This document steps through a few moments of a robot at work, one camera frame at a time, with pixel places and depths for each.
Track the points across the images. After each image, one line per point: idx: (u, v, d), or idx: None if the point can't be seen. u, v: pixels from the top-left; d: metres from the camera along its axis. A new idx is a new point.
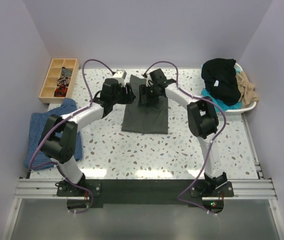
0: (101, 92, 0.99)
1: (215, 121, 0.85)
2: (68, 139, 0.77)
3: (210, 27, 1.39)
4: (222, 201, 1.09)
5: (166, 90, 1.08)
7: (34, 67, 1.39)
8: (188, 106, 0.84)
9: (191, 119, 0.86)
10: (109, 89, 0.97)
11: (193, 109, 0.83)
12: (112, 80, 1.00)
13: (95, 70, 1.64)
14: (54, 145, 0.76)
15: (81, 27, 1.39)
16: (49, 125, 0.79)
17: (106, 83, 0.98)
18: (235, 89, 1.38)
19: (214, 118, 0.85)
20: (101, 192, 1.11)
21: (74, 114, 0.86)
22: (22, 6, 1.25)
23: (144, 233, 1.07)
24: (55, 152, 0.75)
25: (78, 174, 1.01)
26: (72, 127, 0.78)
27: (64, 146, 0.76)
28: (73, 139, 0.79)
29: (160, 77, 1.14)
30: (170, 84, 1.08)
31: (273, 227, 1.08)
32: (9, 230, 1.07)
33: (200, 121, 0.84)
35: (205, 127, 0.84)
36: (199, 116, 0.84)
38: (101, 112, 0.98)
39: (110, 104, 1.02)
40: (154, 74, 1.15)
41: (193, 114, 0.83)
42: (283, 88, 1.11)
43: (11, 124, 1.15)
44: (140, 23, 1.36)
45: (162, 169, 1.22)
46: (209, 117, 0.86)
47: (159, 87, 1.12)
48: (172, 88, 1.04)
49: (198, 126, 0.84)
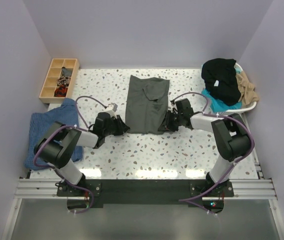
0: (94, 125, 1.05)
1: (248, 141, 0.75)
2: (70, 143, 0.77)
3: (210, 27, 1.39)
4: (222, 201, 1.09)
5: (192, 119, 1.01)
7: (34, 67, 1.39)
8: (213, 123, 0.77)
9: (217, 137, 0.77)
10: (101, 123, 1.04)
11: (219, 126, 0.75)
12: (104, 114, 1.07)
13: (95, 71, 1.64)
14: (53, 149, 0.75)
15: (81, 27, 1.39)
16: (52, 129, 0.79)
17: (99, 117, 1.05)
18: (235, 89, 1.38)
19: (245, 136, 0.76)
20: (101, 192, 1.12)
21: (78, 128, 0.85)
22: (22, 7, 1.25)
23: (144, 233, 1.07)
24: (53, 154, 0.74)
25: (78, 174, 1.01)
26: (76, 133, 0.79)
27: (63, 149, 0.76)
28: (73, 145, 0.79)
29: (187, 108, 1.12)
30: (196, 114, 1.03)
31: (273, 227, 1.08)
32: (9, 230, 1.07)
33: (229, 140, 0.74)
35: (236, 146, 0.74)
36: (227, 134, 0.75)
38: (96, 140, 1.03)
39: (102, 137, 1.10)
40: (181, 103, 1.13)
41: (221, 131, 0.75)
42: (283, 87, 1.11)
43: (11, 124, 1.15)
44: (140, 23, 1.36)
45: (162, 169, 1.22)
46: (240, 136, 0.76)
47: (184, 119, 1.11)
48: (197, 115, 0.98)
49: (228, 144, 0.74)
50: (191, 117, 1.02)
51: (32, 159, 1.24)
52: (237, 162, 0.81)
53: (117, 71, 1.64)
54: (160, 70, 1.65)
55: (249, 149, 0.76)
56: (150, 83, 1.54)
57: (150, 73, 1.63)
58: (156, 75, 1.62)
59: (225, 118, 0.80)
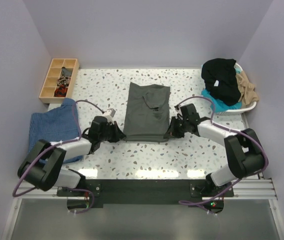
0: (89, 128, 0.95)
1: (261, 160, 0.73)
2: (54, 166, 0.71)
3: (210, 27, 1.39)
4: (221, 201, 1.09)
5: (199, 127, 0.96)
7: (34, 67, 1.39)
8: (226, 140, 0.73)
9: (229, 155, 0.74)
10: (98, 127, 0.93)
11: (233, 143, 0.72)
12: (101, 118, 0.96)
13: (95, 70, 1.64)
14: (38, 172, 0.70)
15: (81, 27, 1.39)
16: (37, 150, 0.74)
17: (95, 121, 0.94)
18: (235, 89, 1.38)
19: (259, 155, 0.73)
20: (101, 192, 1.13)
21: (64, 142, 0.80)
22: (22, 7, 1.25)
23: (144, 233, 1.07)
24: (37, 179, 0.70)
25: (75, 178, 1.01)
26: (59, 154, 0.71)
27: (47, 173, 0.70)
28: (58, 167, 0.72)
29: (193, 113, 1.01)
30: (203, 120, 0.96)
31: (273, 226, 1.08)
32: (9, 230, 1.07)
33: (242, 159, 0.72)
35: (249, 165, 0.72)
36: (241, 152, 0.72)
38: (89, 148, 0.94)
39: (98, 141, 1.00)
40: (186, 108, 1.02)
41: (234, 149, 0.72)
42: (283, 88, 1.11)
43: (11, 125, 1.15)
44: (141, 23, 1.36)
45: (162, 169, 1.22)
46: (253, 153, 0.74)
47: (191, 125, 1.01)
48: (206, 124, 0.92)
49: (241, 163, 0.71)
50: (198, 125, 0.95)
51: None
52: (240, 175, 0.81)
53: (117, 71, 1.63)
54: (160, 70, 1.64)
55: (262, 167, 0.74)
56: (150, 90, 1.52)
57: (150, 73, 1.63)
58: (156, 75, 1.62)
59: (238, 134, 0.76)
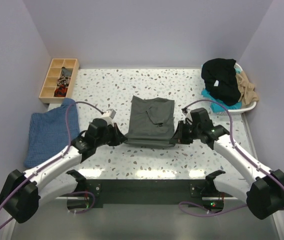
0: (86, 132, 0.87)
1: None
2: (27, 202, 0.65)
3: (210, 27, 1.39)
4: (221, 201, 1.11)
5: (215, 143, 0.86)
7: (34, 68, 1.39)
8: (255, 185, 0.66)
9: (254, 196, 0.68)
10: (95, 131, 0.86)
11: (263, 191, 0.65)
12: (99, 122, 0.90)
13: (95, 70, 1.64)
14: (12, 206, 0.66)
15: (81, 27, 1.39)
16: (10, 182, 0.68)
17: (93, 124, 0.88)
18: (235, 89, 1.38)
19: None
20: (101, 192, 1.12)
21: (39, 171, 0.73)
22: (22, 7, 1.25)
23: (144, 233, 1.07)
24: (13, 213, 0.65)
25: (72, 186, 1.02)
26: (31, 192, 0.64)
27: (20, 209, 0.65)
28: (34, 199, 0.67)
29: (205, 121, 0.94)
30: (219, 133, 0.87)
31: (273, 226, 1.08)
32: (10, 229, 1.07)
33: (268, 205, 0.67)
35: (272, 210, 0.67)
36: (268, 197, 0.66)
38: (79, 159, 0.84)
39: (94, 148, 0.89)
40: (198, 116, 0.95)
41: (263, 196, 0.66)
42: (282, 88, 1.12)
43: (11, 124, 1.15)
44: (140, 23, 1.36)
45: (162, 169, 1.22)
46: (278, 195, 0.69)
47: (204, 135, 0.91)
48: (225, 144, 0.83)
49: (265, 209, 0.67)
50: (216, 141, 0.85)
51: (32, 159, 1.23)
52: None
53: (117, 71, 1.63)
54: (160, 70, 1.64)
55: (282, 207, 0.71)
56: (153, 104, 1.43)
57: (150, 73, 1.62)
58: (156, 75, 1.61)
59: (267, 175, 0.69)
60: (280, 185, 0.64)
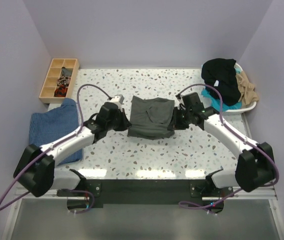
0: (97, 115, 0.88)
1: (272, 176, 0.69)
2: (44, 176, 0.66)
3: (210, 27, 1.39)
4: (222, 201, 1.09)
5: (205, 122, 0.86)
7: (34, 67, 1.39)
8: (241, 156, 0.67)
9: (240, 169, 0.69)
10: (107, 113, 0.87)
11: (249, 161, 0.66)
12: (111, 105, 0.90)
13: (95, 70, 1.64)
14: (28, 180, 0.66)
15: (81, 27, 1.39)
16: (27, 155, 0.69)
17: (105, 107, 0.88)
18: (235, 89, 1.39)
19: (271, 171, 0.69)
20: (101, 192, 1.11)
21: (55, 145, 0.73)
22: (22, 7, 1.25)
23: (144, 233, 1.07)
24: (29, 186, 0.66)
25: (75, 181, 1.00)
26: (48, 164, 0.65)
27: (37, 183, 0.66)
28: (49, 174, 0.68)
29: (197, 104, 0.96)
30: (209, 113, 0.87)
31: (273, 226, 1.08)
32: (10, 229, 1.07)
33: (254, 176, 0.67)
35: (260, 183, 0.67)
36: (254, 169, 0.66)
38: (92, 139, 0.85)
39: (105, 130, 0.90)
40: (189, 98, 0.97)
41: (248, 167, 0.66)
42: (283, 88, 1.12)
43: (11, 124, 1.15)
44: (140, 23, 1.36)
45: (162, 169, 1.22)
46: (265, 169, 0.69)
47: (195, 116, 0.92)
48: (214, 122, 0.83)
49: (252, 181, 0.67)
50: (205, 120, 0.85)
51: None
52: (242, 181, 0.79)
53: (117, 71, 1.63)
54: (160, 70, 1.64)
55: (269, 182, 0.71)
56: (153, 104, 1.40)
57: (150, 73, 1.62)
58: (156, 75, 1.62)
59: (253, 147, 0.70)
60: (266, 155, 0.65)
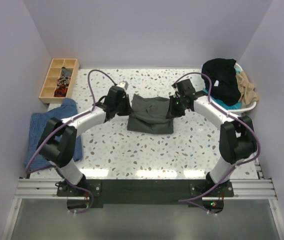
0: (106, 97, 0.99)
1: (252, 147, 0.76)
2: (68, 144, 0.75)
3: (210, 27, 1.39)
4: (222, 201, 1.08)
5: (195, 103, 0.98)
7: (34, 67, 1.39)
8: (223, 126, 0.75)
9: (223, 140, 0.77)
10: (114, 94, 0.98)
11: (229, 130, 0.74)
12: (118, 88, 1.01)
13: (95, 70, 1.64)
14: (54, 149, 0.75)
15: (81, 27, 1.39)
16: (49, 128, 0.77)
17: (113, 89, 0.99)
18: (235, 89, 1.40)
19: (251, 142, 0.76)
20: (101, 192, 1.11)
21: (75, 119, 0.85)
22: (22, 7, 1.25)
23: (144, 233, 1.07)
24: (53, 155, 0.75)
25: (78, 175, 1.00)
26: (71, 132, 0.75)
27: (63, 151, 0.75)
28: (72, 143, 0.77)
29: (189, 89, 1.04)
30: (199, 96, 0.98)
31: (273, 226, 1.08)
32: (10, 229, 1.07)
33: (235, 145, 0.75)
35: (240, 151, 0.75)
36: (235, 138, 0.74)
38: (104, 116, 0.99)
39: (113, 110, 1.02)
40: (181, 84, 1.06)
41: (228, 136, 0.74)
42: (283, 87, 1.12)
43: (11, 124, 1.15)
44: (141, 23, 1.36)
45: (162, 169, 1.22)
46: (246, 140, 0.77)
47: (186, 98, 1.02)
48: (202, 101, 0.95)
49: (232, 149, 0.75)
50: (195, 101, 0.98)
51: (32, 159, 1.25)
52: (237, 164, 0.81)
53: (117, 71, 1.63)
54: (160, 70, 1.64)
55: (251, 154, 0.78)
56: (154, 103, 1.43)
57: (150, 73, 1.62)
58: (156, 75, 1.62)
59: (235, 120, 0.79)
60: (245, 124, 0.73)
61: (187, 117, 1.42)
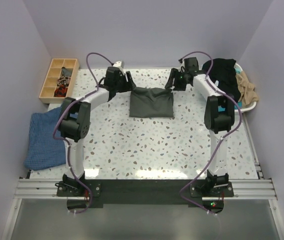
0: (105, 78, 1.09)
1: (231, 121, 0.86)
2: (85, 117, 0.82)
3: (209, 27, 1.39)
4: (222, 201, 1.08)
5: (194, 79, 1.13)
7: (34, 67, 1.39)
8: (208, 99, 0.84)
9: (207, 111, 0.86)
10: (112, 75, 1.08)
11: (212, 102, 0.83)
12: (113, 68, 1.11)
13: (95, 71, 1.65)
14: (72, 123, 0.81)
15: (81, 27, 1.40)
16: (65, 106, 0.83)
17: (110, 70, 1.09)
18: (235, 89, 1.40)
19: (230, 116, 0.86)
20: (101, 192, 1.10)
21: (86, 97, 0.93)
22: (22, 7, 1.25)
23: (144, 233, 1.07)
24: (73, 130, 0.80)
25: (81, 168, 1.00)
26: (87, 106, 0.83)
27: (81, 123, 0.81)
28: (87, 117, 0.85)
29: (193, 66, 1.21)
30: (200, 73, 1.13)
31: (273, 226, 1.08)
32: (10, 229, 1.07)
33: (215, 116, 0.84)
35: (220, 123, 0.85)
36: (216, 110, 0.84)
38: (107, 96, 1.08)
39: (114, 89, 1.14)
40: (188, 60, 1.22)
41: (210, 107, 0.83)
42: (282, 87, 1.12)
43: (11, 124, 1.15)
44: (140, 23, 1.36)
45: (162, 169, 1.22)
46: (226, 114, 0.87)
47: (188, 74, 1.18)
48: (200, 78, 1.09)
49: (212, 120, 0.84)
50: (194, 76, 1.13)
51: (31, 159, 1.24)
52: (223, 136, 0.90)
53: None
54: (160, 70, 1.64)
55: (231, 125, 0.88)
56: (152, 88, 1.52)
57: (150, 73, 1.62)
58: (156, 75, 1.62)
59: (221, 96, 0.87)
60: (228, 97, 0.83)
61: (187, 117, 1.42)
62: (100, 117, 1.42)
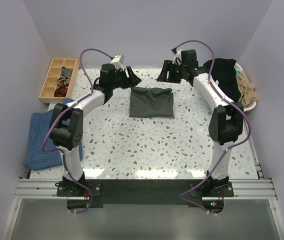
0: (99, 78, 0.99)
1: (239, 131, 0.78)
2: (77, 125, 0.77)
3: (209, 27, 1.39)
4: (222, 201, 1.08)
5: (194, 80, 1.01)
7: (34, 67, 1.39)
8: (215, 110, 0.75)
9: (213, 121, 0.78)
10: (106, 75, 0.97)
11: (219, 113, 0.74)
12: (109, 66, 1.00)
13: (95, 70, 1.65)
14: (63, 132, 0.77)
15: (81, 27, 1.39)
16: (56, 113, 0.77)
17: (104, 69, 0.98)
18: (234, 89, 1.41)
19: (238, 127, 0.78)
20: (101, 192, 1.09)
21: (79, 102, 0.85)
22: (22, 7, 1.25)
23: (144, 232, 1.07)
24: (65, 138, 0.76)
25: (78, 172, 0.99)
26: (79, 114, 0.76)
27: (73, 132, 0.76)
28: (79, 124, 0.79)
29: (192, 61, 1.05)
30: (200, 73, 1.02)
31: (273, 226, 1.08)
32: (10, 229, 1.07)
33: (222, 128, 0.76)
35: (227, 135, 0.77)
36: (224, 121, 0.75)
38: (103, 98, 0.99)
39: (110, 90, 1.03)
40: (186, 53, 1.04)
41: (218, 118, 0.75)
42: (282, 87, 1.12)
43: (11, 124, 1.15)
44: (140, 23, 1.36)
45: (162, 169, 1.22)
46: (233, 124, 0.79)
47: (187, 72, 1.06)
48: (202, 80, 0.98)
49: (219, 132, 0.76)
50: (194, 77, 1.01)
51: (32, 159, 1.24)
52: (228, 147, 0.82)
53: None
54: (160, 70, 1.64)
55: (238, 136, 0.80)
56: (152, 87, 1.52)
57: (150, 73, 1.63)
58: (156, 75, 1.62)
59: (227, 105, 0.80)
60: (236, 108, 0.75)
61: (187, 117, 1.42)
62: (100, 117, 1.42)
